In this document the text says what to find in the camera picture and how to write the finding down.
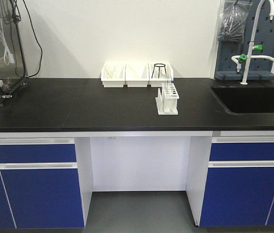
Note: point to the white test tube rack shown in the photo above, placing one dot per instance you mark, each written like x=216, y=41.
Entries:
x=166, y=100

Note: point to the grey pegboard drying rack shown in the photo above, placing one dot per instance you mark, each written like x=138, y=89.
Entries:
x=259, y=69

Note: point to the middle white storage bin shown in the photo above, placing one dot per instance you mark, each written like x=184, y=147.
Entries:
x=137, y=74

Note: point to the white storage bin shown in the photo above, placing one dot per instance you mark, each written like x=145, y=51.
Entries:
x=168, y=78
x=137, y=74
x=113, y=74

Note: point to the right white storage bin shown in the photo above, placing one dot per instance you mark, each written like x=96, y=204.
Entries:
x=168, y=78

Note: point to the left white storage bin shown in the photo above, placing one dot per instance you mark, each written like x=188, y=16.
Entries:
x=113, y=74

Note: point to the black lab sink basin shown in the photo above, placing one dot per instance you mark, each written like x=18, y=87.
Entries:
x=241, y=100

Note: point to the white gooseneck lab faucet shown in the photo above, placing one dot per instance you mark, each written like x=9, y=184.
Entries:
x=247, y=58

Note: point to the right blue drawer front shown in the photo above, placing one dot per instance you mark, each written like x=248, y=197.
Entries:
x=241, y=151

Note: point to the blue drawer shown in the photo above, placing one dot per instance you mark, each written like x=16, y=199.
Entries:
x=43, y=153
x=241, y=151

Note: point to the right blue cabinet door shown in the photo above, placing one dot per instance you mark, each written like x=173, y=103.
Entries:
x=238, y=196

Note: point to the blue cabinet door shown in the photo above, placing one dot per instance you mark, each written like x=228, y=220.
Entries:
x=40, y=198
x=238, y=196

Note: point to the left blue drawer front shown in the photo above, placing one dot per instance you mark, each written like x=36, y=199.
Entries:
x=43, y=153

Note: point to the bag of dark tubes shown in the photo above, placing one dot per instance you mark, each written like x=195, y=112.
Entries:
x=234, y=16

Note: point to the left blue cabinet door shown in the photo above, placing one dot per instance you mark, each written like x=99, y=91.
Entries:
x=40, y=198

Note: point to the stainless steel lab appliance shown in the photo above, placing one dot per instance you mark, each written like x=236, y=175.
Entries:
x=13, y=69

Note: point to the black wire tripod stand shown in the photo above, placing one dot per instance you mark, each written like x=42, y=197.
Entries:
x=159, y=71

